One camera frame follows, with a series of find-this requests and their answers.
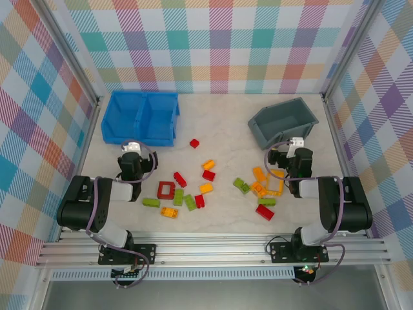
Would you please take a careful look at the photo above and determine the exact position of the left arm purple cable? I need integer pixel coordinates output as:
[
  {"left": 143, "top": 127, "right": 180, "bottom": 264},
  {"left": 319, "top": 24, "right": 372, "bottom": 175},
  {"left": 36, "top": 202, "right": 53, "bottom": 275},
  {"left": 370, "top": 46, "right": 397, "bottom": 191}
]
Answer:
[{"left": 85, "top": 140, "right": 159, "bottom": 288}]

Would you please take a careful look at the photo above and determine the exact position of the aluminium side rail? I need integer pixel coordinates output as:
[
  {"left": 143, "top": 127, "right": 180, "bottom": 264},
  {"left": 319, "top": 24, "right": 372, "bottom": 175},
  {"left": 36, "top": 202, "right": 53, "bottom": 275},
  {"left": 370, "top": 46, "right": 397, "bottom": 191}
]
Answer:
[
  {"left": 57, "top": 101, "right": 101, "bottom": 243},
  {"left": 322, "top": 96, "right": 370, "bottom": 238}
]

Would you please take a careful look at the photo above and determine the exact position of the grey plastic bin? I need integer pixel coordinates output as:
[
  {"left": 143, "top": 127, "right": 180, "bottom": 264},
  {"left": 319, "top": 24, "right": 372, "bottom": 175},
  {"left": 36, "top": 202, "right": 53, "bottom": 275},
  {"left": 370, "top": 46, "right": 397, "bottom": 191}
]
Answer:
[{"left": 247, "top": 96, "right": 319, "bottom": 150}]

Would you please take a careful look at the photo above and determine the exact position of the circuit board with lit LEDs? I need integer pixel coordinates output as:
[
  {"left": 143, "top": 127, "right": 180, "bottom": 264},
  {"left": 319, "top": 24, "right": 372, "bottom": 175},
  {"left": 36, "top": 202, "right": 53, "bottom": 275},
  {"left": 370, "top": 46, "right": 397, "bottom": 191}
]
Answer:
[{"left": 295, "top": 264, "right": 317, "bottom": 277}]

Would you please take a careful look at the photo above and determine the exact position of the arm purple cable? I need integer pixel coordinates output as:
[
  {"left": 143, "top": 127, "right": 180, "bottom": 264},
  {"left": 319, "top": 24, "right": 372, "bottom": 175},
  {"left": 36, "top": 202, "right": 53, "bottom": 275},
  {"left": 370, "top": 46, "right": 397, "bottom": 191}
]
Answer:
[
  {"left": 85, "top": 140, "right": 159, "bottom": 288},
  {"left": 264, "top": 141, "right": 346, "bottom": 287}
]

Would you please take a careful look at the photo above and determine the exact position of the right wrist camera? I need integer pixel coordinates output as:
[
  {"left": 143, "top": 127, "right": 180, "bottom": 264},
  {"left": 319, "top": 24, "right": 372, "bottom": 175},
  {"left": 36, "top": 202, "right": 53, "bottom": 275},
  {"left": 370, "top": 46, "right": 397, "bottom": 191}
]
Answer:
[{"left": 288, "top": 137, "right": 305, "bottom": 158}]

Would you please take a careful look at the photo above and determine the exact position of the perforated cable duct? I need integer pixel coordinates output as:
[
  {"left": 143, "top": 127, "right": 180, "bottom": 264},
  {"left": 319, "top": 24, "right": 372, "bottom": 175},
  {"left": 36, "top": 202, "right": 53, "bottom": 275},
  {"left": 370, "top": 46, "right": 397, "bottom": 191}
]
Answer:
[{"left": 51, "top": 269, "right": 296, "bottom": 281}]

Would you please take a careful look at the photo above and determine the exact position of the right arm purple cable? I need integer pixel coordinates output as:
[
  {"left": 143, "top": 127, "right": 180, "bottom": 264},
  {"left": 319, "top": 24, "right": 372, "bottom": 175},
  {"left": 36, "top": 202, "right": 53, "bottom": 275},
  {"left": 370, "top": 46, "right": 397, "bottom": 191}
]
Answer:
[{"left": 264, "top": 141, "right": 346, "bottom": 287}]

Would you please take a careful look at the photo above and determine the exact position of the blue double-compartment bin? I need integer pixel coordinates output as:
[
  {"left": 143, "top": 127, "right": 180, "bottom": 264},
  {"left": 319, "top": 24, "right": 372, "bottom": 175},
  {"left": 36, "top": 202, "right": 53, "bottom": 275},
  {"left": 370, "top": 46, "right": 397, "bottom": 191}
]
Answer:
[{"left": 101, "top": 90, "right": 181, "bottom": 148}]

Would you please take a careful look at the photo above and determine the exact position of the yellow lego frame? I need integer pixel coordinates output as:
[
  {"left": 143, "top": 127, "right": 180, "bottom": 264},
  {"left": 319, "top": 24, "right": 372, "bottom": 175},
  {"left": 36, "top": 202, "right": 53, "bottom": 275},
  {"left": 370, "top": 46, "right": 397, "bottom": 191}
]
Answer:
[{"left": 264, "top": 169, "right": 285, "bottom": 197}]

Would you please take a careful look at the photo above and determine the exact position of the grey metal panel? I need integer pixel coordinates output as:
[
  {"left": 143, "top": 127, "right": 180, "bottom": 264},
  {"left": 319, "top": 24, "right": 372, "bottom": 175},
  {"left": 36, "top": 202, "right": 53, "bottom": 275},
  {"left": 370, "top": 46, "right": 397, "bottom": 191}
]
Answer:
[{"left": 32, "top": 279, "right": 393, "bottom": 310}]

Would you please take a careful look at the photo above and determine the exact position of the aluminium frame post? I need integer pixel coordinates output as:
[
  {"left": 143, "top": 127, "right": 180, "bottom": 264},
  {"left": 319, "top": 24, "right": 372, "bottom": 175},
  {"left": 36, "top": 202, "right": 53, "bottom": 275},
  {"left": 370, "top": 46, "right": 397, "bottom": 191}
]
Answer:
[
  {"left": 34, "top": 0, "right": 103, "bottom": 107},
  {"left": 322, "top": 0, "right": 388, "bottom": 101}
]

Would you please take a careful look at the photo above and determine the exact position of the small black circuit board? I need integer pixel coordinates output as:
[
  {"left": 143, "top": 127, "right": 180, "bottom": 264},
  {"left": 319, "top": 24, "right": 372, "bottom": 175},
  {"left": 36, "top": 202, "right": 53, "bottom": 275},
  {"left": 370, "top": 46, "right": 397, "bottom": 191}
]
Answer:
[{"left": 111, "top": 266, "right": 145, "bottom": 280}]

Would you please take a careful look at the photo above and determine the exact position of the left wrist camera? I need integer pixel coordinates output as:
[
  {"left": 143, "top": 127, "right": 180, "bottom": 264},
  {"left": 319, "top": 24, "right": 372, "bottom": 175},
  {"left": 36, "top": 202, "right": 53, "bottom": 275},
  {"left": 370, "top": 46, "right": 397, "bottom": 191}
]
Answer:
[{"left": 121, "top": 140, "right": 142, "bottom": 154}]

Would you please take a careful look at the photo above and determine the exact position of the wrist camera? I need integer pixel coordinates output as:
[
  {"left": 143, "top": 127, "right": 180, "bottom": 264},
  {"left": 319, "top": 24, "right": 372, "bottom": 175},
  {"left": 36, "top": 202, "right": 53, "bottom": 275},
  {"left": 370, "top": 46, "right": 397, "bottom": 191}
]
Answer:
[
  {"left": 121, "top": 140, "right": 142, "bottom": 154},
  {"left": 288, "top": 137, "right": 305, "bottom": 158}
]

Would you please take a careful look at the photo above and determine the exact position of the orange square lego brick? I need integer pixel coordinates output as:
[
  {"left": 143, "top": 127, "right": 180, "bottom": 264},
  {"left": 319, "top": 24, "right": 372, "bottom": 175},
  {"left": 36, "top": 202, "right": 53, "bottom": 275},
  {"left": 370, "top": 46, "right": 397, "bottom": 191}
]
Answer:
[{"left": 250, "top": 181, "right": 268, "bottom": 198}]

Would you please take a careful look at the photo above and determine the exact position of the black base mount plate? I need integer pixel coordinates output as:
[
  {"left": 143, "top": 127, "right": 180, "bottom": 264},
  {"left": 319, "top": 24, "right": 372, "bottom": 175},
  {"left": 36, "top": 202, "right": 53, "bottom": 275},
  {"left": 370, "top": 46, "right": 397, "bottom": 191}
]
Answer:
[
  {"left": 270, "top": 242, "right": 330, "bottom": 264},
  {"left": 97, "top": 243, "right": 157, "bottom": 266}
]

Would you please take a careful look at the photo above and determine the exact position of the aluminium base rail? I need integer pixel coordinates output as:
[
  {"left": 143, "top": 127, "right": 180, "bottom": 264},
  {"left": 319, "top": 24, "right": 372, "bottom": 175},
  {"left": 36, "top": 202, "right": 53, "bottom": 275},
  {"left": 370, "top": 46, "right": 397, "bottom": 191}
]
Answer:
[{"left": 34, "top": 232, "right": 393, "bottom": 269}]

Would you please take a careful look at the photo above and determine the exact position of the red lego frame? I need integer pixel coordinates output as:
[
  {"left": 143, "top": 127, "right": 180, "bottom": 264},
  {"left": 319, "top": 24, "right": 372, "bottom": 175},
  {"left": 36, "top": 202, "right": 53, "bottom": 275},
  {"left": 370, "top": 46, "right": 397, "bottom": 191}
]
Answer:
[{"left": 157, "top": 181, "right": 177, "bottom": 200}]

